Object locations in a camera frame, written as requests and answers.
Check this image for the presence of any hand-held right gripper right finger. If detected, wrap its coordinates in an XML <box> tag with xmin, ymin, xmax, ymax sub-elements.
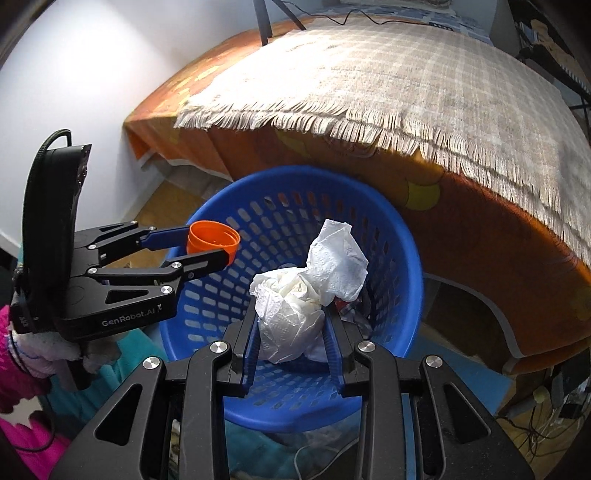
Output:
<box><xmin>323</xmin><ymin>305</ymin><xmax>536</xmax><ymax>480</ymax></box>

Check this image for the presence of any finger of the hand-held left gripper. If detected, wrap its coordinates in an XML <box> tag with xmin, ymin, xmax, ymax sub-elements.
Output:
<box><xmin>74</xmin><ymin>220</ymin><xmax>195</xmax><ymax>269</ymax></box>
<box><xmin>88</xmin><ymin>249</ymin><xmax>232</xmax><ymax>286</ymax></box>

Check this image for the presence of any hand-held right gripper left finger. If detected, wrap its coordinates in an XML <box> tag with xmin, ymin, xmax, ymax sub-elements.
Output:
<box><xmin>48</xmin><ymin>300</ymin><xmax>259</xmax><ymax>480</ymax></box>

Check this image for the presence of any orange plastic cup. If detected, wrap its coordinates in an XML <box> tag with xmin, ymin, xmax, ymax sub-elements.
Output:
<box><xmin>186</xmin><ymin>220</ymin><xmax>241</xmax><ymax>268</ymax></box>

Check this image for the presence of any white tissue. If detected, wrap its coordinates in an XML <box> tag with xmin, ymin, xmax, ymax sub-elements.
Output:
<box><xmin>249</xmin><ymin>219</ymin><xmax>369</xmax><ymax>366</ymax></box>

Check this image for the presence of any blue plastic basket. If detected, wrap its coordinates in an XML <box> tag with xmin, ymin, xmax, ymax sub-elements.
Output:
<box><xmin>159</xmin><ymin>166</ymin><xmax>425</xmax><ymax>434</ymax></box>

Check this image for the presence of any person's left hand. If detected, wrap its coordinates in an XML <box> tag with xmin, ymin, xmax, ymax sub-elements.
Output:
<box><xmin>11</xmin><ymin>329</ymin><xmax>122</xmax><ymax>376</ymax></box>

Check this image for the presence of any teal cloth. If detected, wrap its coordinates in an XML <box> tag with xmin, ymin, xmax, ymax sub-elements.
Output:
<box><xmin>46</xmin><ymin>318</ymin><xmax>282</xmax><ymax>480</ymax></box>

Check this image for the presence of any orange floral bedsheet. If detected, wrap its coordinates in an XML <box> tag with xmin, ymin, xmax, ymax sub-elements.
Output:
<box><xmin>124</xmin><ymin>11</ymin><xmax>591</xmax><ymax>376</ymax></box>

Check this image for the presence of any black tripod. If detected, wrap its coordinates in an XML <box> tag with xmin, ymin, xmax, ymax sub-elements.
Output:
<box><xmin>253</xmin><ymin>0</ymin><xmax>308</xmax><ymax>48</ymax></box>

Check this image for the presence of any beige plaid fringed blanket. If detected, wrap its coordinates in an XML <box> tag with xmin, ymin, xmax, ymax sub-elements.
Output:
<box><xmin>174</xmin><ymin>16</ymin><xmax>585</xmax><ymax>219</ymax></box>

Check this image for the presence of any black folding chair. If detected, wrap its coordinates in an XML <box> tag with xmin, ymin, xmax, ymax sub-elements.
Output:
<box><xmin>508</xmin><ymin>0</ymin><xmax>591</xmax><ymax>112</ymax></box>

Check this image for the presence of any tan garment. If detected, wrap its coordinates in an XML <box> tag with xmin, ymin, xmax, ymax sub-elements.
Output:
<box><xmin>530</xmin><ymin>19</ymin><xmax>579</xmax><ymax>66</ymax></box>

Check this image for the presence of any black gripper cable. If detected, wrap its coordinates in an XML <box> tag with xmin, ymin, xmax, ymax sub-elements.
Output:
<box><xmin>34</xmin><ymin>130</ymin><xmax>73</xmax><ymax>160</ymax></box>

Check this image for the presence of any black cable with remote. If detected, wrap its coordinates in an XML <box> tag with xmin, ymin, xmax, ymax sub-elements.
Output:
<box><xmin>323</xmin><ymin>0</ymin><xmax>491</xmax><ymax>43</ymax></box>

